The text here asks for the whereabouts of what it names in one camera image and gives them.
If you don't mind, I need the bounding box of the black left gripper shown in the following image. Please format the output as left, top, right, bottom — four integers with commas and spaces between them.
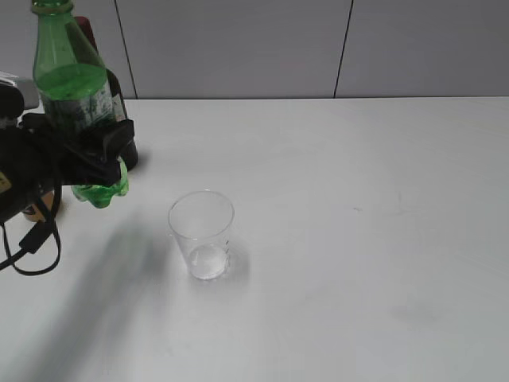
0, 85, 135, 224

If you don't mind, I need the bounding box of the dark red wine bottle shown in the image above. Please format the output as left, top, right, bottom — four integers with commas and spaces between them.
73, 16, 139, 170

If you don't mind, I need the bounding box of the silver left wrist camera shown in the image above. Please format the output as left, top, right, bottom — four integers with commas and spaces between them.
0, 72, 40, 110

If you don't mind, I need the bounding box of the green sprite bottle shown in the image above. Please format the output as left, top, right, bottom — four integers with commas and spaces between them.
30, 0, 130, 209

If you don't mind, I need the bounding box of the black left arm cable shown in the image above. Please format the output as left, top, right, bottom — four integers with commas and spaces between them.
0, 174, 64, 276

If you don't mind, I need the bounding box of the transparent plastic cup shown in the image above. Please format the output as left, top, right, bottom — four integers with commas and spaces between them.
168, 189, 235, 281

